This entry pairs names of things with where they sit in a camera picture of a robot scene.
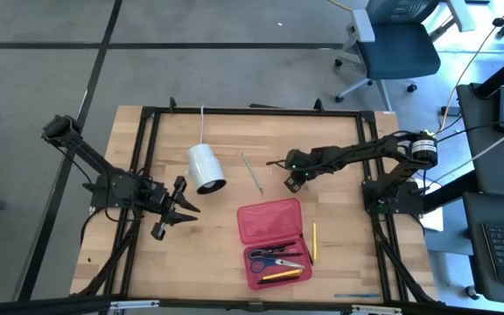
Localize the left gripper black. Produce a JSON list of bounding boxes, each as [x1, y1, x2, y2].
[[146, 176, 201, 241]]

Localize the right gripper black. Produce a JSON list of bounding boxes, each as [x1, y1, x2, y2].
[[265, 147, 323, 194]]

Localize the green pencil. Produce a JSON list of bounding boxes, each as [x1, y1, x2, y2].
[[240, 151, 265, 195]]

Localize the pink plastic supply box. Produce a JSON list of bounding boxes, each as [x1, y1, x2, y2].
[[235, 197, 315, 291]]

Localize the thin yellow pen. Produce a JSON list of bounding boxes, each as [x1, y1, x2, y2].
[[311, 221, 319, 263]]

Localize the blue handled scissors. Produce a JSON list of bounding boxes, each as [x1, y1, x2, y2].
[[248, 248, 306, 274]]

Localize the yellow highlighter marker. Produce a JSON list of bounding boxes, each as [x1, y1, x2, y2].
[[261, 268, 305, 282]]

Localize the blue pen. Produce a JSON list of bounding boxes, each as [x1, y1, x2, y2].
[[333, 292, 381, 300]]

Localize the white cylindrical cup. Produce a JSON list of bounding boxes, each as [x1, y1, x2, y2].
[[185, 143, 228, 196]]

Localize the dark blue office chair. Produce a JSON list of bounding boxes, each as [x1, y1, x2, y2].
[[333, 0, 477, 111]]

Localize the black desk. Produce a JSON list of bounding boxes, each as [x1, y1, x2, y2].
[[455, 80, 504, 307]]

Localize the black metal table frame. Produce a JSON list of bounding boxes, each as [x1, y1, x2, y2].
[[70, 96, 444, 307]]

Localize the white lamp cable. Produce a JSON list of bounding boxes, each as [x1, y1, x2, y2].
[[199, 105, 207, 147]]

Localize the silver mount bracket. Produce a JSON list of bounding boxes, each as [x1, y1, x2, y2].
[[350, 304, 403, 315], [108, 299, 160, 312]]

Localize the yellow floor cable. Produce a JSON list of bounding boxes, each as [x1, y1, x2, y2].
[[422, 7, 504, 144]]

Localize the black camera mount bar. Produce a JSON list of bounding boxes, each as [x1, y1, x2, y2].
[[0, 295, 504, 315]]

